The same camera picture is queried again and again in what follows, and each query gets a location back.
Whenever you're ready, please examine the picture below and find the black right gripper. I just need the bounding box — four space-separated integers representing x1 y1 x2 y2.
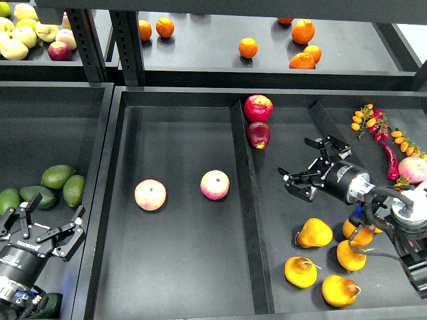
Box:
278 135 352 202

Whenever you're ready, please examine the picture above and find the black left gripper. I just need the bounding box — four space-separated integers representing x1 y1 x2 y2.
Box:
1 193 85 261

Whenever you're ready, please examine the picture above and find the yellow pear with stem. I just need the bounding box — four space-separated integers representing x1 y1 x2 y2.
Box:
284 256 322 289

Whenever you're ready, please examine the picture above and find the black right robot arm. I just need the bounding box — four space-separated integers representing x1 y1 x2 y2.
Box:
278 135 426 299

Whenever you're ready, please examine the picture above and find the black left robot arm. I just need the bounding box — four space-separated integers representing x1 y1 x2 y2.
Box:
1 193 85 319

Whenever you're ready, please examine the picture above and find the green avocado middle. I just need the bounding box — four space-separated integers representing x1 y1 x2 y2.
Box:
19 185 57 209

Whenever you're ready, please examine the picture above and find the green avocado top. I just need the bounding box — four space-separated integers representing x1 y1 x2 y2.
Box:
41 164 76 190

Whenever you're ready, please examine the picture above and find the green avocado far left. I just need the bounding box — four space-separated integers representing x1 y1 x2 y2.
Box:
0 189 21 215

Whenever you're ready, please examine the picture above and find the yellow pear left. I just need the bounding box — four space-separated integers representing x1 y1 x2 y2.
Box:
294 217 333 249

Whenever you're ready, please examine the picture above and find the yellow pear brown tip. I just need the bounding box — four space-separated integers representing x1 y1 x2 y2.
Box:
342 219 383 245

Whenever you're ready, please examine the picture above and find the yellow pear middle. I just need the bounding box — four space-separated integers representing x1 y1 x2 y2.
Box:
336 240 378 272

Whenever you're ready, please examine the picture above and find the yellow pear bottom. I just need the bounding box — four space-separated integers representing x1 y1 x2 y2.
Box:
322 275 361 308

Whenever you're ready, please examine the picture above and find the dark red apple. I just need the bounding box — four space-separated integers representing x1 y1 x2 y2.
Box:
246 121 271 150

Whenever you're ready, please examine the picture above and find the cherry tomato bunch top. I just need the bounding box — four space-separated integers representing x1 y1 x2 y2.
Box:
351 103 390 141

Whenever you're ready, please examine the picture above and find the cherry tomato bunch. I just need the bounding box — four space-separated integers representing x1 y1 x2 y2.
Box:
394 176 414 192
351 103 390 141

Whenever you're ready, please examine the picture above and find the red chili pepper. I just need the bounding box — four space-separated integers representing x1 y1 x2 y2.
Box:
380 142 400 181

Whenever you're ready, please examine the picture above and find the bright red apple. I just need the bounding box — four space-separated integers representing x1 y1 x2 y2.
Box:
244 95 274 123

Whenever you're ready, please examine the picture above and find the cherry tomato bunch bottom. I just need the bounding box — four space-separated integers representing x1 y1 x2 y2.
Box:
394 176 414 192

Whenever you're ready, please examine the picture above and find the orange cherry tomato vine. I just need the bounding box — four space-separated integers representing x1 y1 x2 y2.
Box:
390 130 426 161

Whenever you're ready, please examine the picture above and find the black left tray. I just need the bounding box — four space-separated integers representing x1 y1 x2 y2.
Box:
1 81 113 319

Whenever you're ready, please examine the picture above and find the black tray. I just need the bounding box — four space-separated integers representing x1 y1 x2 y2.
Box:
1 81 113 319
89 87 426 319

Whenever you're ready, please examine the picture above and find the pink apple right bin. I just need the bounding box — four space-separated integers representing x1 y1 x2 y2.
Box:
398 156 426 184

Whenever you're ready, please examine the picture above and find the pink apple left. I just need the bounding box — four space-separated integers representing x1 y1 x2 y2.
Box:
134 179 167 211

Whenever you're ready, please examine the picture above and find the pink apple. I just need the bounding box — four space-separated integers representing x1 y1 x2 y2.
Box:
200 170 230 201
134 179 167 211

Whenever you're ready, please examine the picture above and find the pink apple centre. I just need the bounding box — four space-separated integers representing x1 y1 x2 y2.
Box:
200 170 230 201

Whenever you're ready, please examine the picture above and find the orange front right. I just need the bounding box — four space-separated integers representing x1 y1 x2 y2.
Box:
289 52 316 69

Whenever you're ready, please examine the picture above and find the white label card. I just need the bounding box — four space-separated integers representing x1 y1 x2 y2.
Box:
415 180 427 195

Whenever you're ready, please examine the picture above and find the orange right small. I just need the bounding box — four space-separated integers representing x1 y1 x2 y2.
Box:
304 45 322 64

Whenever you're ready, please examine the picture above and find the large orange right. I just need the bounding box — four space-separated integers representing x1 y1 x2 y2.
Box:
292 19 316 44

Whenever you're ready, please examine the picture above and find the orange centre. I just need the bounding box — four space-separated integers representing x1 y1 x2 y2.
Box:
238 37 258 59

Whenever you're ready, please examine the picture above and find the black centre tray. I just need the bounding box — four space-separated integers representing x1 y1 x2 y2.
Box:
89 87 426 319

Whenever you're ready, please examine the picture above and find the orange partly hidden top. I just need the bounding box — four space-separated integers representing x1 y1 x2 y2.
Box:
277 17 294 25

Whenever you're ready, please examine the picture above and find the black upper left shelf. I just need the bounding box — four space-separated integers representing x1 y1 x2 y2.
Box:
0 0 114 83

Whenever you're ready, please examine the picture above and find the black shelf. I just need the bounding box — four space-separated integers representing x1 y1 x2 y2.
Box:
0 0 114 83
137 12 426 91

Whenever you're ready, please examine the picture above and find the red apple upper shelf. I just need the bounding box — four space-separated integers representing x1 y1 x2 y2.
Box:
48 41 73 61

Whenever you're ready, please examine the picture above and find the pale yellow apple front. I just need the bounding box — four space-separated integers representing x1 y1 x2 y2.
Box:
1 39 29 61

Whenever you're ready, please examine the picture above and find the pale yellow apple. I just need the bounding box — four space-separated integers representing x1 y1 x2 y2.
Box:
11 26 37 49
1 39 29 61

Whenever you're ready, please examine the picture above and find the pale peach upper shelf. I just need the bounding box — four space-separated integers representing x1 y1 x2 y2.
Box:
55 29 77 51

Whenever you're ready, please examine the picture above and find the pale yellow apple middle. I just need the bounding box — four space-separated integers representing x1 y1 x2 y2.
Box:
11 26 37 49

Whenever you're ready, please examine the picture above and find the black shelf post left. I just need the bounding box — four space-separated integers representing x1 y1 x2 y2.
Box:
65 9 107 83

